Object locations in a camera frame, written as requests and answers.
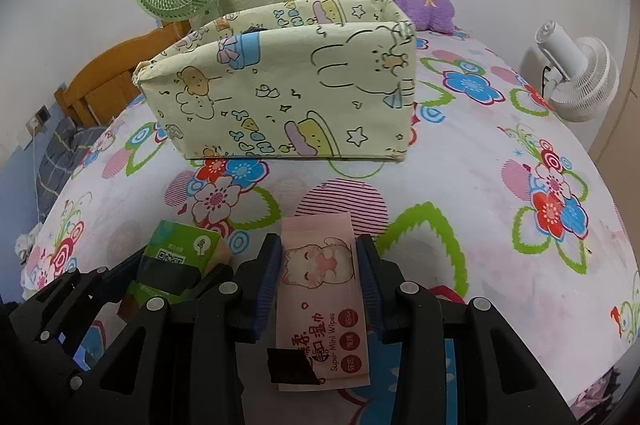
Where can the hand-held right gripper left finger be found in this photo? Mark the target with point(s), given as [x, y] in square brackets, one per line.
[265, 295]

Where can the blue plaid pillow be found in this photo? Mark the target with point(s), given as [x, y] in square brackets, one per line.
[60, 155]

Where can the beige wardrobe door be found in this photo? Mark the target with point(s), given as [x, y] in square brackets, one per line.
[612, 130]

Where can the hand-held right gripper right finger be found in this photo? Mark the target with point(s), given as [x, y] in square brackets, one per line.
[370, 290]

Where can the yellow cartoon fabric storage box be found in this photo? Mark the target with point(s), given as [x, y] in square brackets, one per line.
[280, 105]

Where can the floral printed bed sheet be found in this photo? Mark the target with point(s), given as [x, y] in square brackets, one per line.
[475, 185]

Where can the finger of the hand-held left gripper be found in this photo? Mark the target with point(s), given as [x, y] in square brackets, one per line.
[212, 277]
[120, 272]

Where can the wall socket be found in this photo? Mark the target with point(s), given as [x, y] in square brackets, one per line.
[37, 119]

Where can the pink patterned cloth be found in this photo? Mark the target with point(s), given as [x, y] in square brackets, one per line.
[595, 397]

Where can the white clip fan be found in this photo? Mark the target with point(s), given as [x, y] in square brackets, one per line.
[585, 80]

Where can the green tissue pack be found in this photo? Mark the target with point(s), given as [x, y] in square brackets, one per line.
[185, 245]

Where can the white crumpled cloth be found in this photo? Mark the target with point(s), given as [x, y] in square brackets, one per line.
[25, 245]

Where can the wooden bed headboard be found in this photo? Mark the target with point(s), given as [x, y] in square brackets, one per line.
[105, 75]

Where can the pink wet wipes pack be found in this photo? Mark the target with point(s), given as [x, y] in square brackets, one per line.
[320, 265]

